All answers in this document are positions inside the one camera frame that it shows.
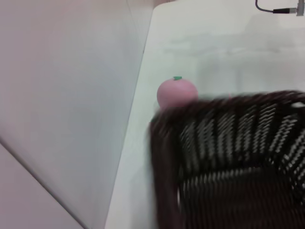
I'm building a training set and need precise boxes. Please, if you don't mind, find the dark brown woven basket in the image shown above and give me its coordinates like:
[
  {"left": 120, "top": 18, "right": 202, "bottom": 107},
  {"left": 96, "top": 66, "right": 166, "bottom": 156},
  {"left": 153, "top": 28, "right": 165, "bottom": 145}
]
[{"left": 149, "top": 90, "right": 305, "bottom": 229}]

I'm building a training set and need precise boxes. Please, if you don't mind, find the grey cable with metal connector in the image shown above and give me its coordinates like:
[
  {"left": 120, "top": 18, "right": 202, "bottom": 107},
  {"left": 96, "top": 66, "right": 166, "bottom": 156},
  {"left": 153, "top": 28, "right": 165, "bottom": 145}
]
[{"left": 255, "top": 0, "right": 305, "bottom": 16}]

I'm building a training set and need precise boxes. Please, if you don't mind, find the pink peach toy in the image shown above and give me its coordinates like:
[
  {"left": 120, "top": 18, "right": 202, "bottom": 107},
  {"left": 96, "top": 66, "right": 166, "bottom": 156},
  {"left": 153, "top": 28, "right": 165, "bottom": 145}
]
[{"left": 156, "top": 76, "right": 199, "bottom": 110}]

